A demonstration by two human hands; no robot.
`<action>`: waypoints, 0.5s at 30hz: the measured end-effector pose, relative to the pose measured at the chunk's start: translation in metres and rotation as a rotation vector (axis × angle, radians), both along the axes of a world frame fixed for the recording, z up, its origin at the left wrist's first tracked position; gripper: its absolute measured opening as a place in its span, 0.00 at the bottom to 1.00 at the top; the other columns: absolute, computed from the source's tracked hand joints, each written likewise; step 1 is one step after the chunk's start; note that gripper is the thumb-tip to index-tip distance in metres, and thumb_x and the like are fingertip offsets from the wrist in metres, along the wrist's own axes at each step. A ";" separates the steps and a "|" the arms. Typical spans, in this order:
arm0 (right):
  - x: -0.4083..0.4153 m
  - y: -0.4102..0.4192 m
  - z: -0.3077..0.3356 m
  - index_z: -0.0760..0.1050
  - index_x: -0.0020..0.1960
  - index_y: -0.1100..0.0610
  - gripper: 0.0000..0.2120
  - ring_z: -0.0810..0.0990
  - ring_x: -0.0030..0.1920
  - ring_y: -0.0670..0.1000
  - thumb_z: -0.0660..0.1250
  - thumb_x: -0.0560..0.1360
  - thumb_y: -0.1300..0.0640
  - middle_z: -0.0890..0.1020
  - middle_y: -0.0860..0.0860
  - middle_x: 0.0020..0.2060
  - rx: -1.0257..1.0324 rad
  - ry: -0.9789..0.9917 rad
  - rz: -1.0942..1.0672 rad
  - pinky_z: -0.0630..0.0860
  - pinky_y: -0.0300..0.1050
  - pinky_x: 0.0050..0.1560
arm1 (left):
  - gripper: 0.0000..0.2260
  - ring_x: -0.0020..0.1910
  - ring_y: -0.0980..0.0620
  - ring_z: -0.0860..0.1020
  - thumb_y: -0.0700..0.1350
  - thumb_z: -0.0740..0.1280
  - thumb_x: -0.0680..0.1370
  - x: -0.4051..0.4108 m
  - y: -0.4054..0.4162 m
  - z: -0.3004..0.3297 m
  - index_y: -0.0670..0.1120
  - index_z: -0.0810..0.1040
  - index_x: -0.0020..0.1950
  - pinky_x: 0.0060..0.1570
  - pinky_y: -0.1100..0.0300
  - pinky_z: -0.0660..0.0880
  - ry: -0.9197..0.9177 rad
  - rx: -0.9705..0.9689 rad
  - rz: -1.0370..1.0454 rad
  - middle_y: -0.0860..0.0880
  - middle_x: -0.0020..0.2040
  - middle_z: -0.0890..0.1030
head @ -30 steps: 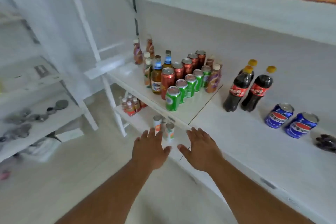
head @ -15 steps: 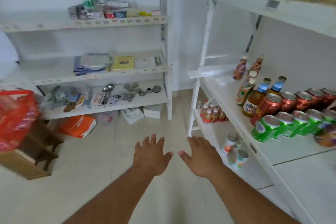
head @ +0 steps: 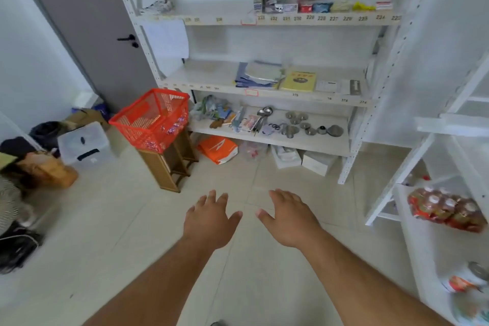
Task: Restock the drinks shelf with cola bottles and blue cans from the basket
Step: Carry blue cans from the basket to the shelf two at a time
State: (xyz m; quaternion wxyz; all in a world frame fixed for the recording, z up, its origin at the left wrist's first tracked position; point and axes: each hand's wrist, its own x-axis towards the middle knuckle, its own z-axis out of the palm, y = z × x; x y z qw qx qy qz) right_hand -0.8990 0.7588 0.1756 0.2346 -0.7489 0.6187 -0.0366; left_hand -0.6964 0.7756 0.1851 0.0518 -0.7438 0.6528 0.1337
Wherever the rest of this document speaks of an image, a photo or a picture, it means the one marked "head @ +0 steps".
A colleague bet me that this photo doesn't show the person's left hand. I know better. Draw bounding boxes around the person's left hand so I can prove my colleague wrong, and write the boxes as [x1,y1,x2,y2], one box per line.
[182,189,243,251]

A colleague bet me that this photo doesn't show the person's right hand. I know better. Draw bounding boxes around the person's right hand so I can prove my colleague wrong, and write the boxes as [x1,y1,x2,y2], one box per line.
[256,188,325,250]

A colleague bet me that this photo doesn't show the pile of blue cans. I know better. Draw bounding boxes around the pile of blue cans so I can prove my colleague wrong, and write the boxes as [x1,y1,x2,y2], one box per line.
[160,114,188,138]

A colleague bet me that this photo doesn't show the red plastic shopping basket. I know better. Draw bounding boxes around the red plastic shopping basket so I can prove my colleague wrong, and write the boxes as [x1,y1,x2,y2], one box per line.
[108,88,191,154]

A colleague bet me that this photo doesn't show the white metal shelf rack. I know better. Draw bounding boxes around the white metal shelf rack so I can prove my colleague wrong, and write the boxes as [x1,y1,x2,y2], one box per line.
[365,52,489,326]

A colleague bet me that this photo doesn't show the person's right forearm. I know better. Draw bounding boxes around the person's right forearm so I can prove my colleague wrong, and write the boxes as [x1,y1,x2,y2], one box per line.
[302,228,453,326]

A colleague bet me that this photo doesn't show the person's left forearm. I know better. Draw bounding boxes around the person's left forearm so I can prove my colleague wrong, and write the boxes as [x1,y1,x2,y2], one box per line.
[82,236,219,326]

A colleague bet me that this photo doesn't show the white flat box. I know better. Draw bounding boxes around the white flat box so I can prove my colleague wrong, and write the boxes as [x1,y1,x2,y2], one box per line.
[302,150,339,177]
[270,145,303,169]

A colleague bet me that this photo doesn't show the wooden stool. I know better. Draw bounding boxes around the wooden stool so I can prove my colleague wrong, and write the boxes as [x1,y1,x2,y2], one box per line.
[137,129,199,194]

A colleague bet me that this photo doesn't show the orange white bag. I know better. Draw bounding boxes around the orange white bag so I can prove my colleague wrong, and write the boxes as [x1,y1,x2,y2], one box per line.
[197,135,239,166]

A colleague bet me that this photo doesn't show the clear plastic bag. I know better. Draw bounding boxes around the clear plastic bag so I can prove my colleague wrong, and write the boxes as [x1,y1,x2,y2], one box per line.
[238,140,270,162]

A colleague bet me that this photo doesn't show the white metal storage rack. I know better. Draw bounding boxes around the white metal storage rack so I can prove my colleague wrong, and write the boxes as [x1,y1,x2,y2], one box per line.
[120,0,405,185]

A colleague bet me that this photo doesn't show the packet with black rings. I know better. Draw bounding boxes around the packet with black rings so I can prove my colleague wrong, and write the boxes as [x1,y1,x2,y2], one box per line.
[261,122,285,136]

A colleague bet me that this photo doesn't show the group of metal lids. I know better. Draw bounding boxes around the group of metal lids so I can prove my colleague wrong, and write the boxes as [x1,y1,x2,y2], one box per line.
[281,110,344,139]

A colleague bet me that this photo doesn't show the white blister packet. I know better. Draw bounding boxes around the white blister packet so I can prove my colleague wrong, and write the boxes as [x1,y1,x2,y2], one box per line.
[231,112,262,133]

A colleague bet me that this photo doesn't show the blue green packets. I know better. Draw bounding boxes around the blue green packets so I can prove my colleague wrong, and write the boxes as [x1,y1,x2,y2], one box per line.
[191,94,234,122]

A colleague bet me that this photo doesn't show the metal spoon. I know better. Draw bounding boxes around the metal spoon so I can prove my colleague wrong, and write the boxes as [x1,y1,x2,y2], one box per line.
[255,106,274,135]
[252,107,268,133]

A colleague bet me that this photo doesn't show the white card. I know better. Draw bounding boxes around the white card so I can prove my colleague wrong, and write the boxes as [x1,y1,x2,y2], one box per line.
[315,79,342,94]

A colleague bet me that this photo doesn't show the yellow book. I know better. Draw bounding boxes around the yellow book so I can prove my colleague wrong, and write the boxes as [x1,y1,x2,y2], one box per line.
[279,71,318,93]

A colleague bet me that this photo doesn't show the clear plastic storage box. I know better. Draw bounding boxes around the clear plastic storage box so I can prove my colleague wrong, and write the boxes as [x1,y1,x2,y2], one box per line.
[57,121,115,170]

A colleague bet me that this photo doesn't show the black white booklet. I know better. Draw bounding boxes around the black white booklet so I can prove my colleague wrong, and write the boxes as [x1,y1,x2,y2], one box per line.
[341,79,363,96]

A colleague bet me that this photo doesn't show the stack of blue folders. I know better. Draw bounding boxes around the stack of blue folders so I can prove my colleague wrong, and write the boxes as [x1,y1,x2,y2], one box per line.
[234,60,285,90]

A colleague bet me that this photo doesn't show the wrapped pack of small bottles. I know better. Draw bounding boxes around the wrapped pack of small bottles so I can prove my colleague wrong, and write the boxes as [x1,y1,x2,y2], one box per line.
[406,184,489,234]

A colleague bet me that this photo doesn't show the blue box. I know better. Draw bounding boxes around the blue box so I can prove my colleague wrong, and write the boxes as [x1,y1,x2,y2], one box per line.
[70,104,114,120]

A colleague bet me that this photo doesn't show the yellow paper bag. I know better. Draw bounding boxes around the yellow paper bag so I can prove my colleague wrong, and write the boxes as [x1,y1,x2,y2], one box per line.
[22,152,79,189]

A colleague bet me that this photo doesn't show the brown cardboard box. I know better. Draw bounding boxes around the brown cardboard box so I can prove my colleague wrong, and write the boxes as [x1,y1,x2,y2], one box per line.
[63,107,112,131]

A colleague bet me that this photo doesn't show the white bottle silver cap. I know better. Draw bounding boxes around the white bottle silver cap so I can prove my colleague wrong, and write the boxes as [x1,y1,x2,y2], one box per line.
[441,260,489,294]

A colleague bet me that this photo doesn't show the black bin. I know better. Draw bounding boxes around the black bin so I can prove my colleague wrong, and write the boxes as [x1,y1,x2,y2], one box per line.
[29,120,66,151]

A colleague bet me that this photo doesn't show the white paper sign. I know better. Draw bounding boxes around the white paper sign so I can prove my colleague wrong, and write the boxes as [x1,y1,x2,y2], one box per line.
[142,18,190,60]

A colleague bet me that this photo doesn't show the black woven bag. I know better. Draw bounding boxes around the black woven bag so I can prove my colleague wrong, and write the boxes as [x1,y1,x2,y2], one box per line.
[0,221,45,275]

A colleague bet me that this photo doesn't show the peach print can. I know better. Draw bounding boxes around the peach print can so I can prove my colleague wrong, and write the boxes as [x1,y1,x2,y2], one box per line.
[452,291,489,324]

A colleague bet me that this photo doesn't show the folded heart print cloth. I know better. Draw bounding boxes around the folded heart print cloth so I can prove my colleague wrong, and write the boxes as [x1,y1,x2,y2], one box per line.
[140,0,175,14]

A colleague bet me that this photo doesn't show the grey door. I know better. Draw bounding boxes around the grey door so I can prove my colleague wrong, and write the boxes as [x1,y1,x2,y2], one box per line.
[9,0,159,113]

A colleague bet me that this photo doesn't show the black door handle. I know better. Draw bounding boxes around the black door handle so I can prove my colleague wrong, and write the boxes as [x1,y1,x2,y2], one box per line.
[117,34,140,49]

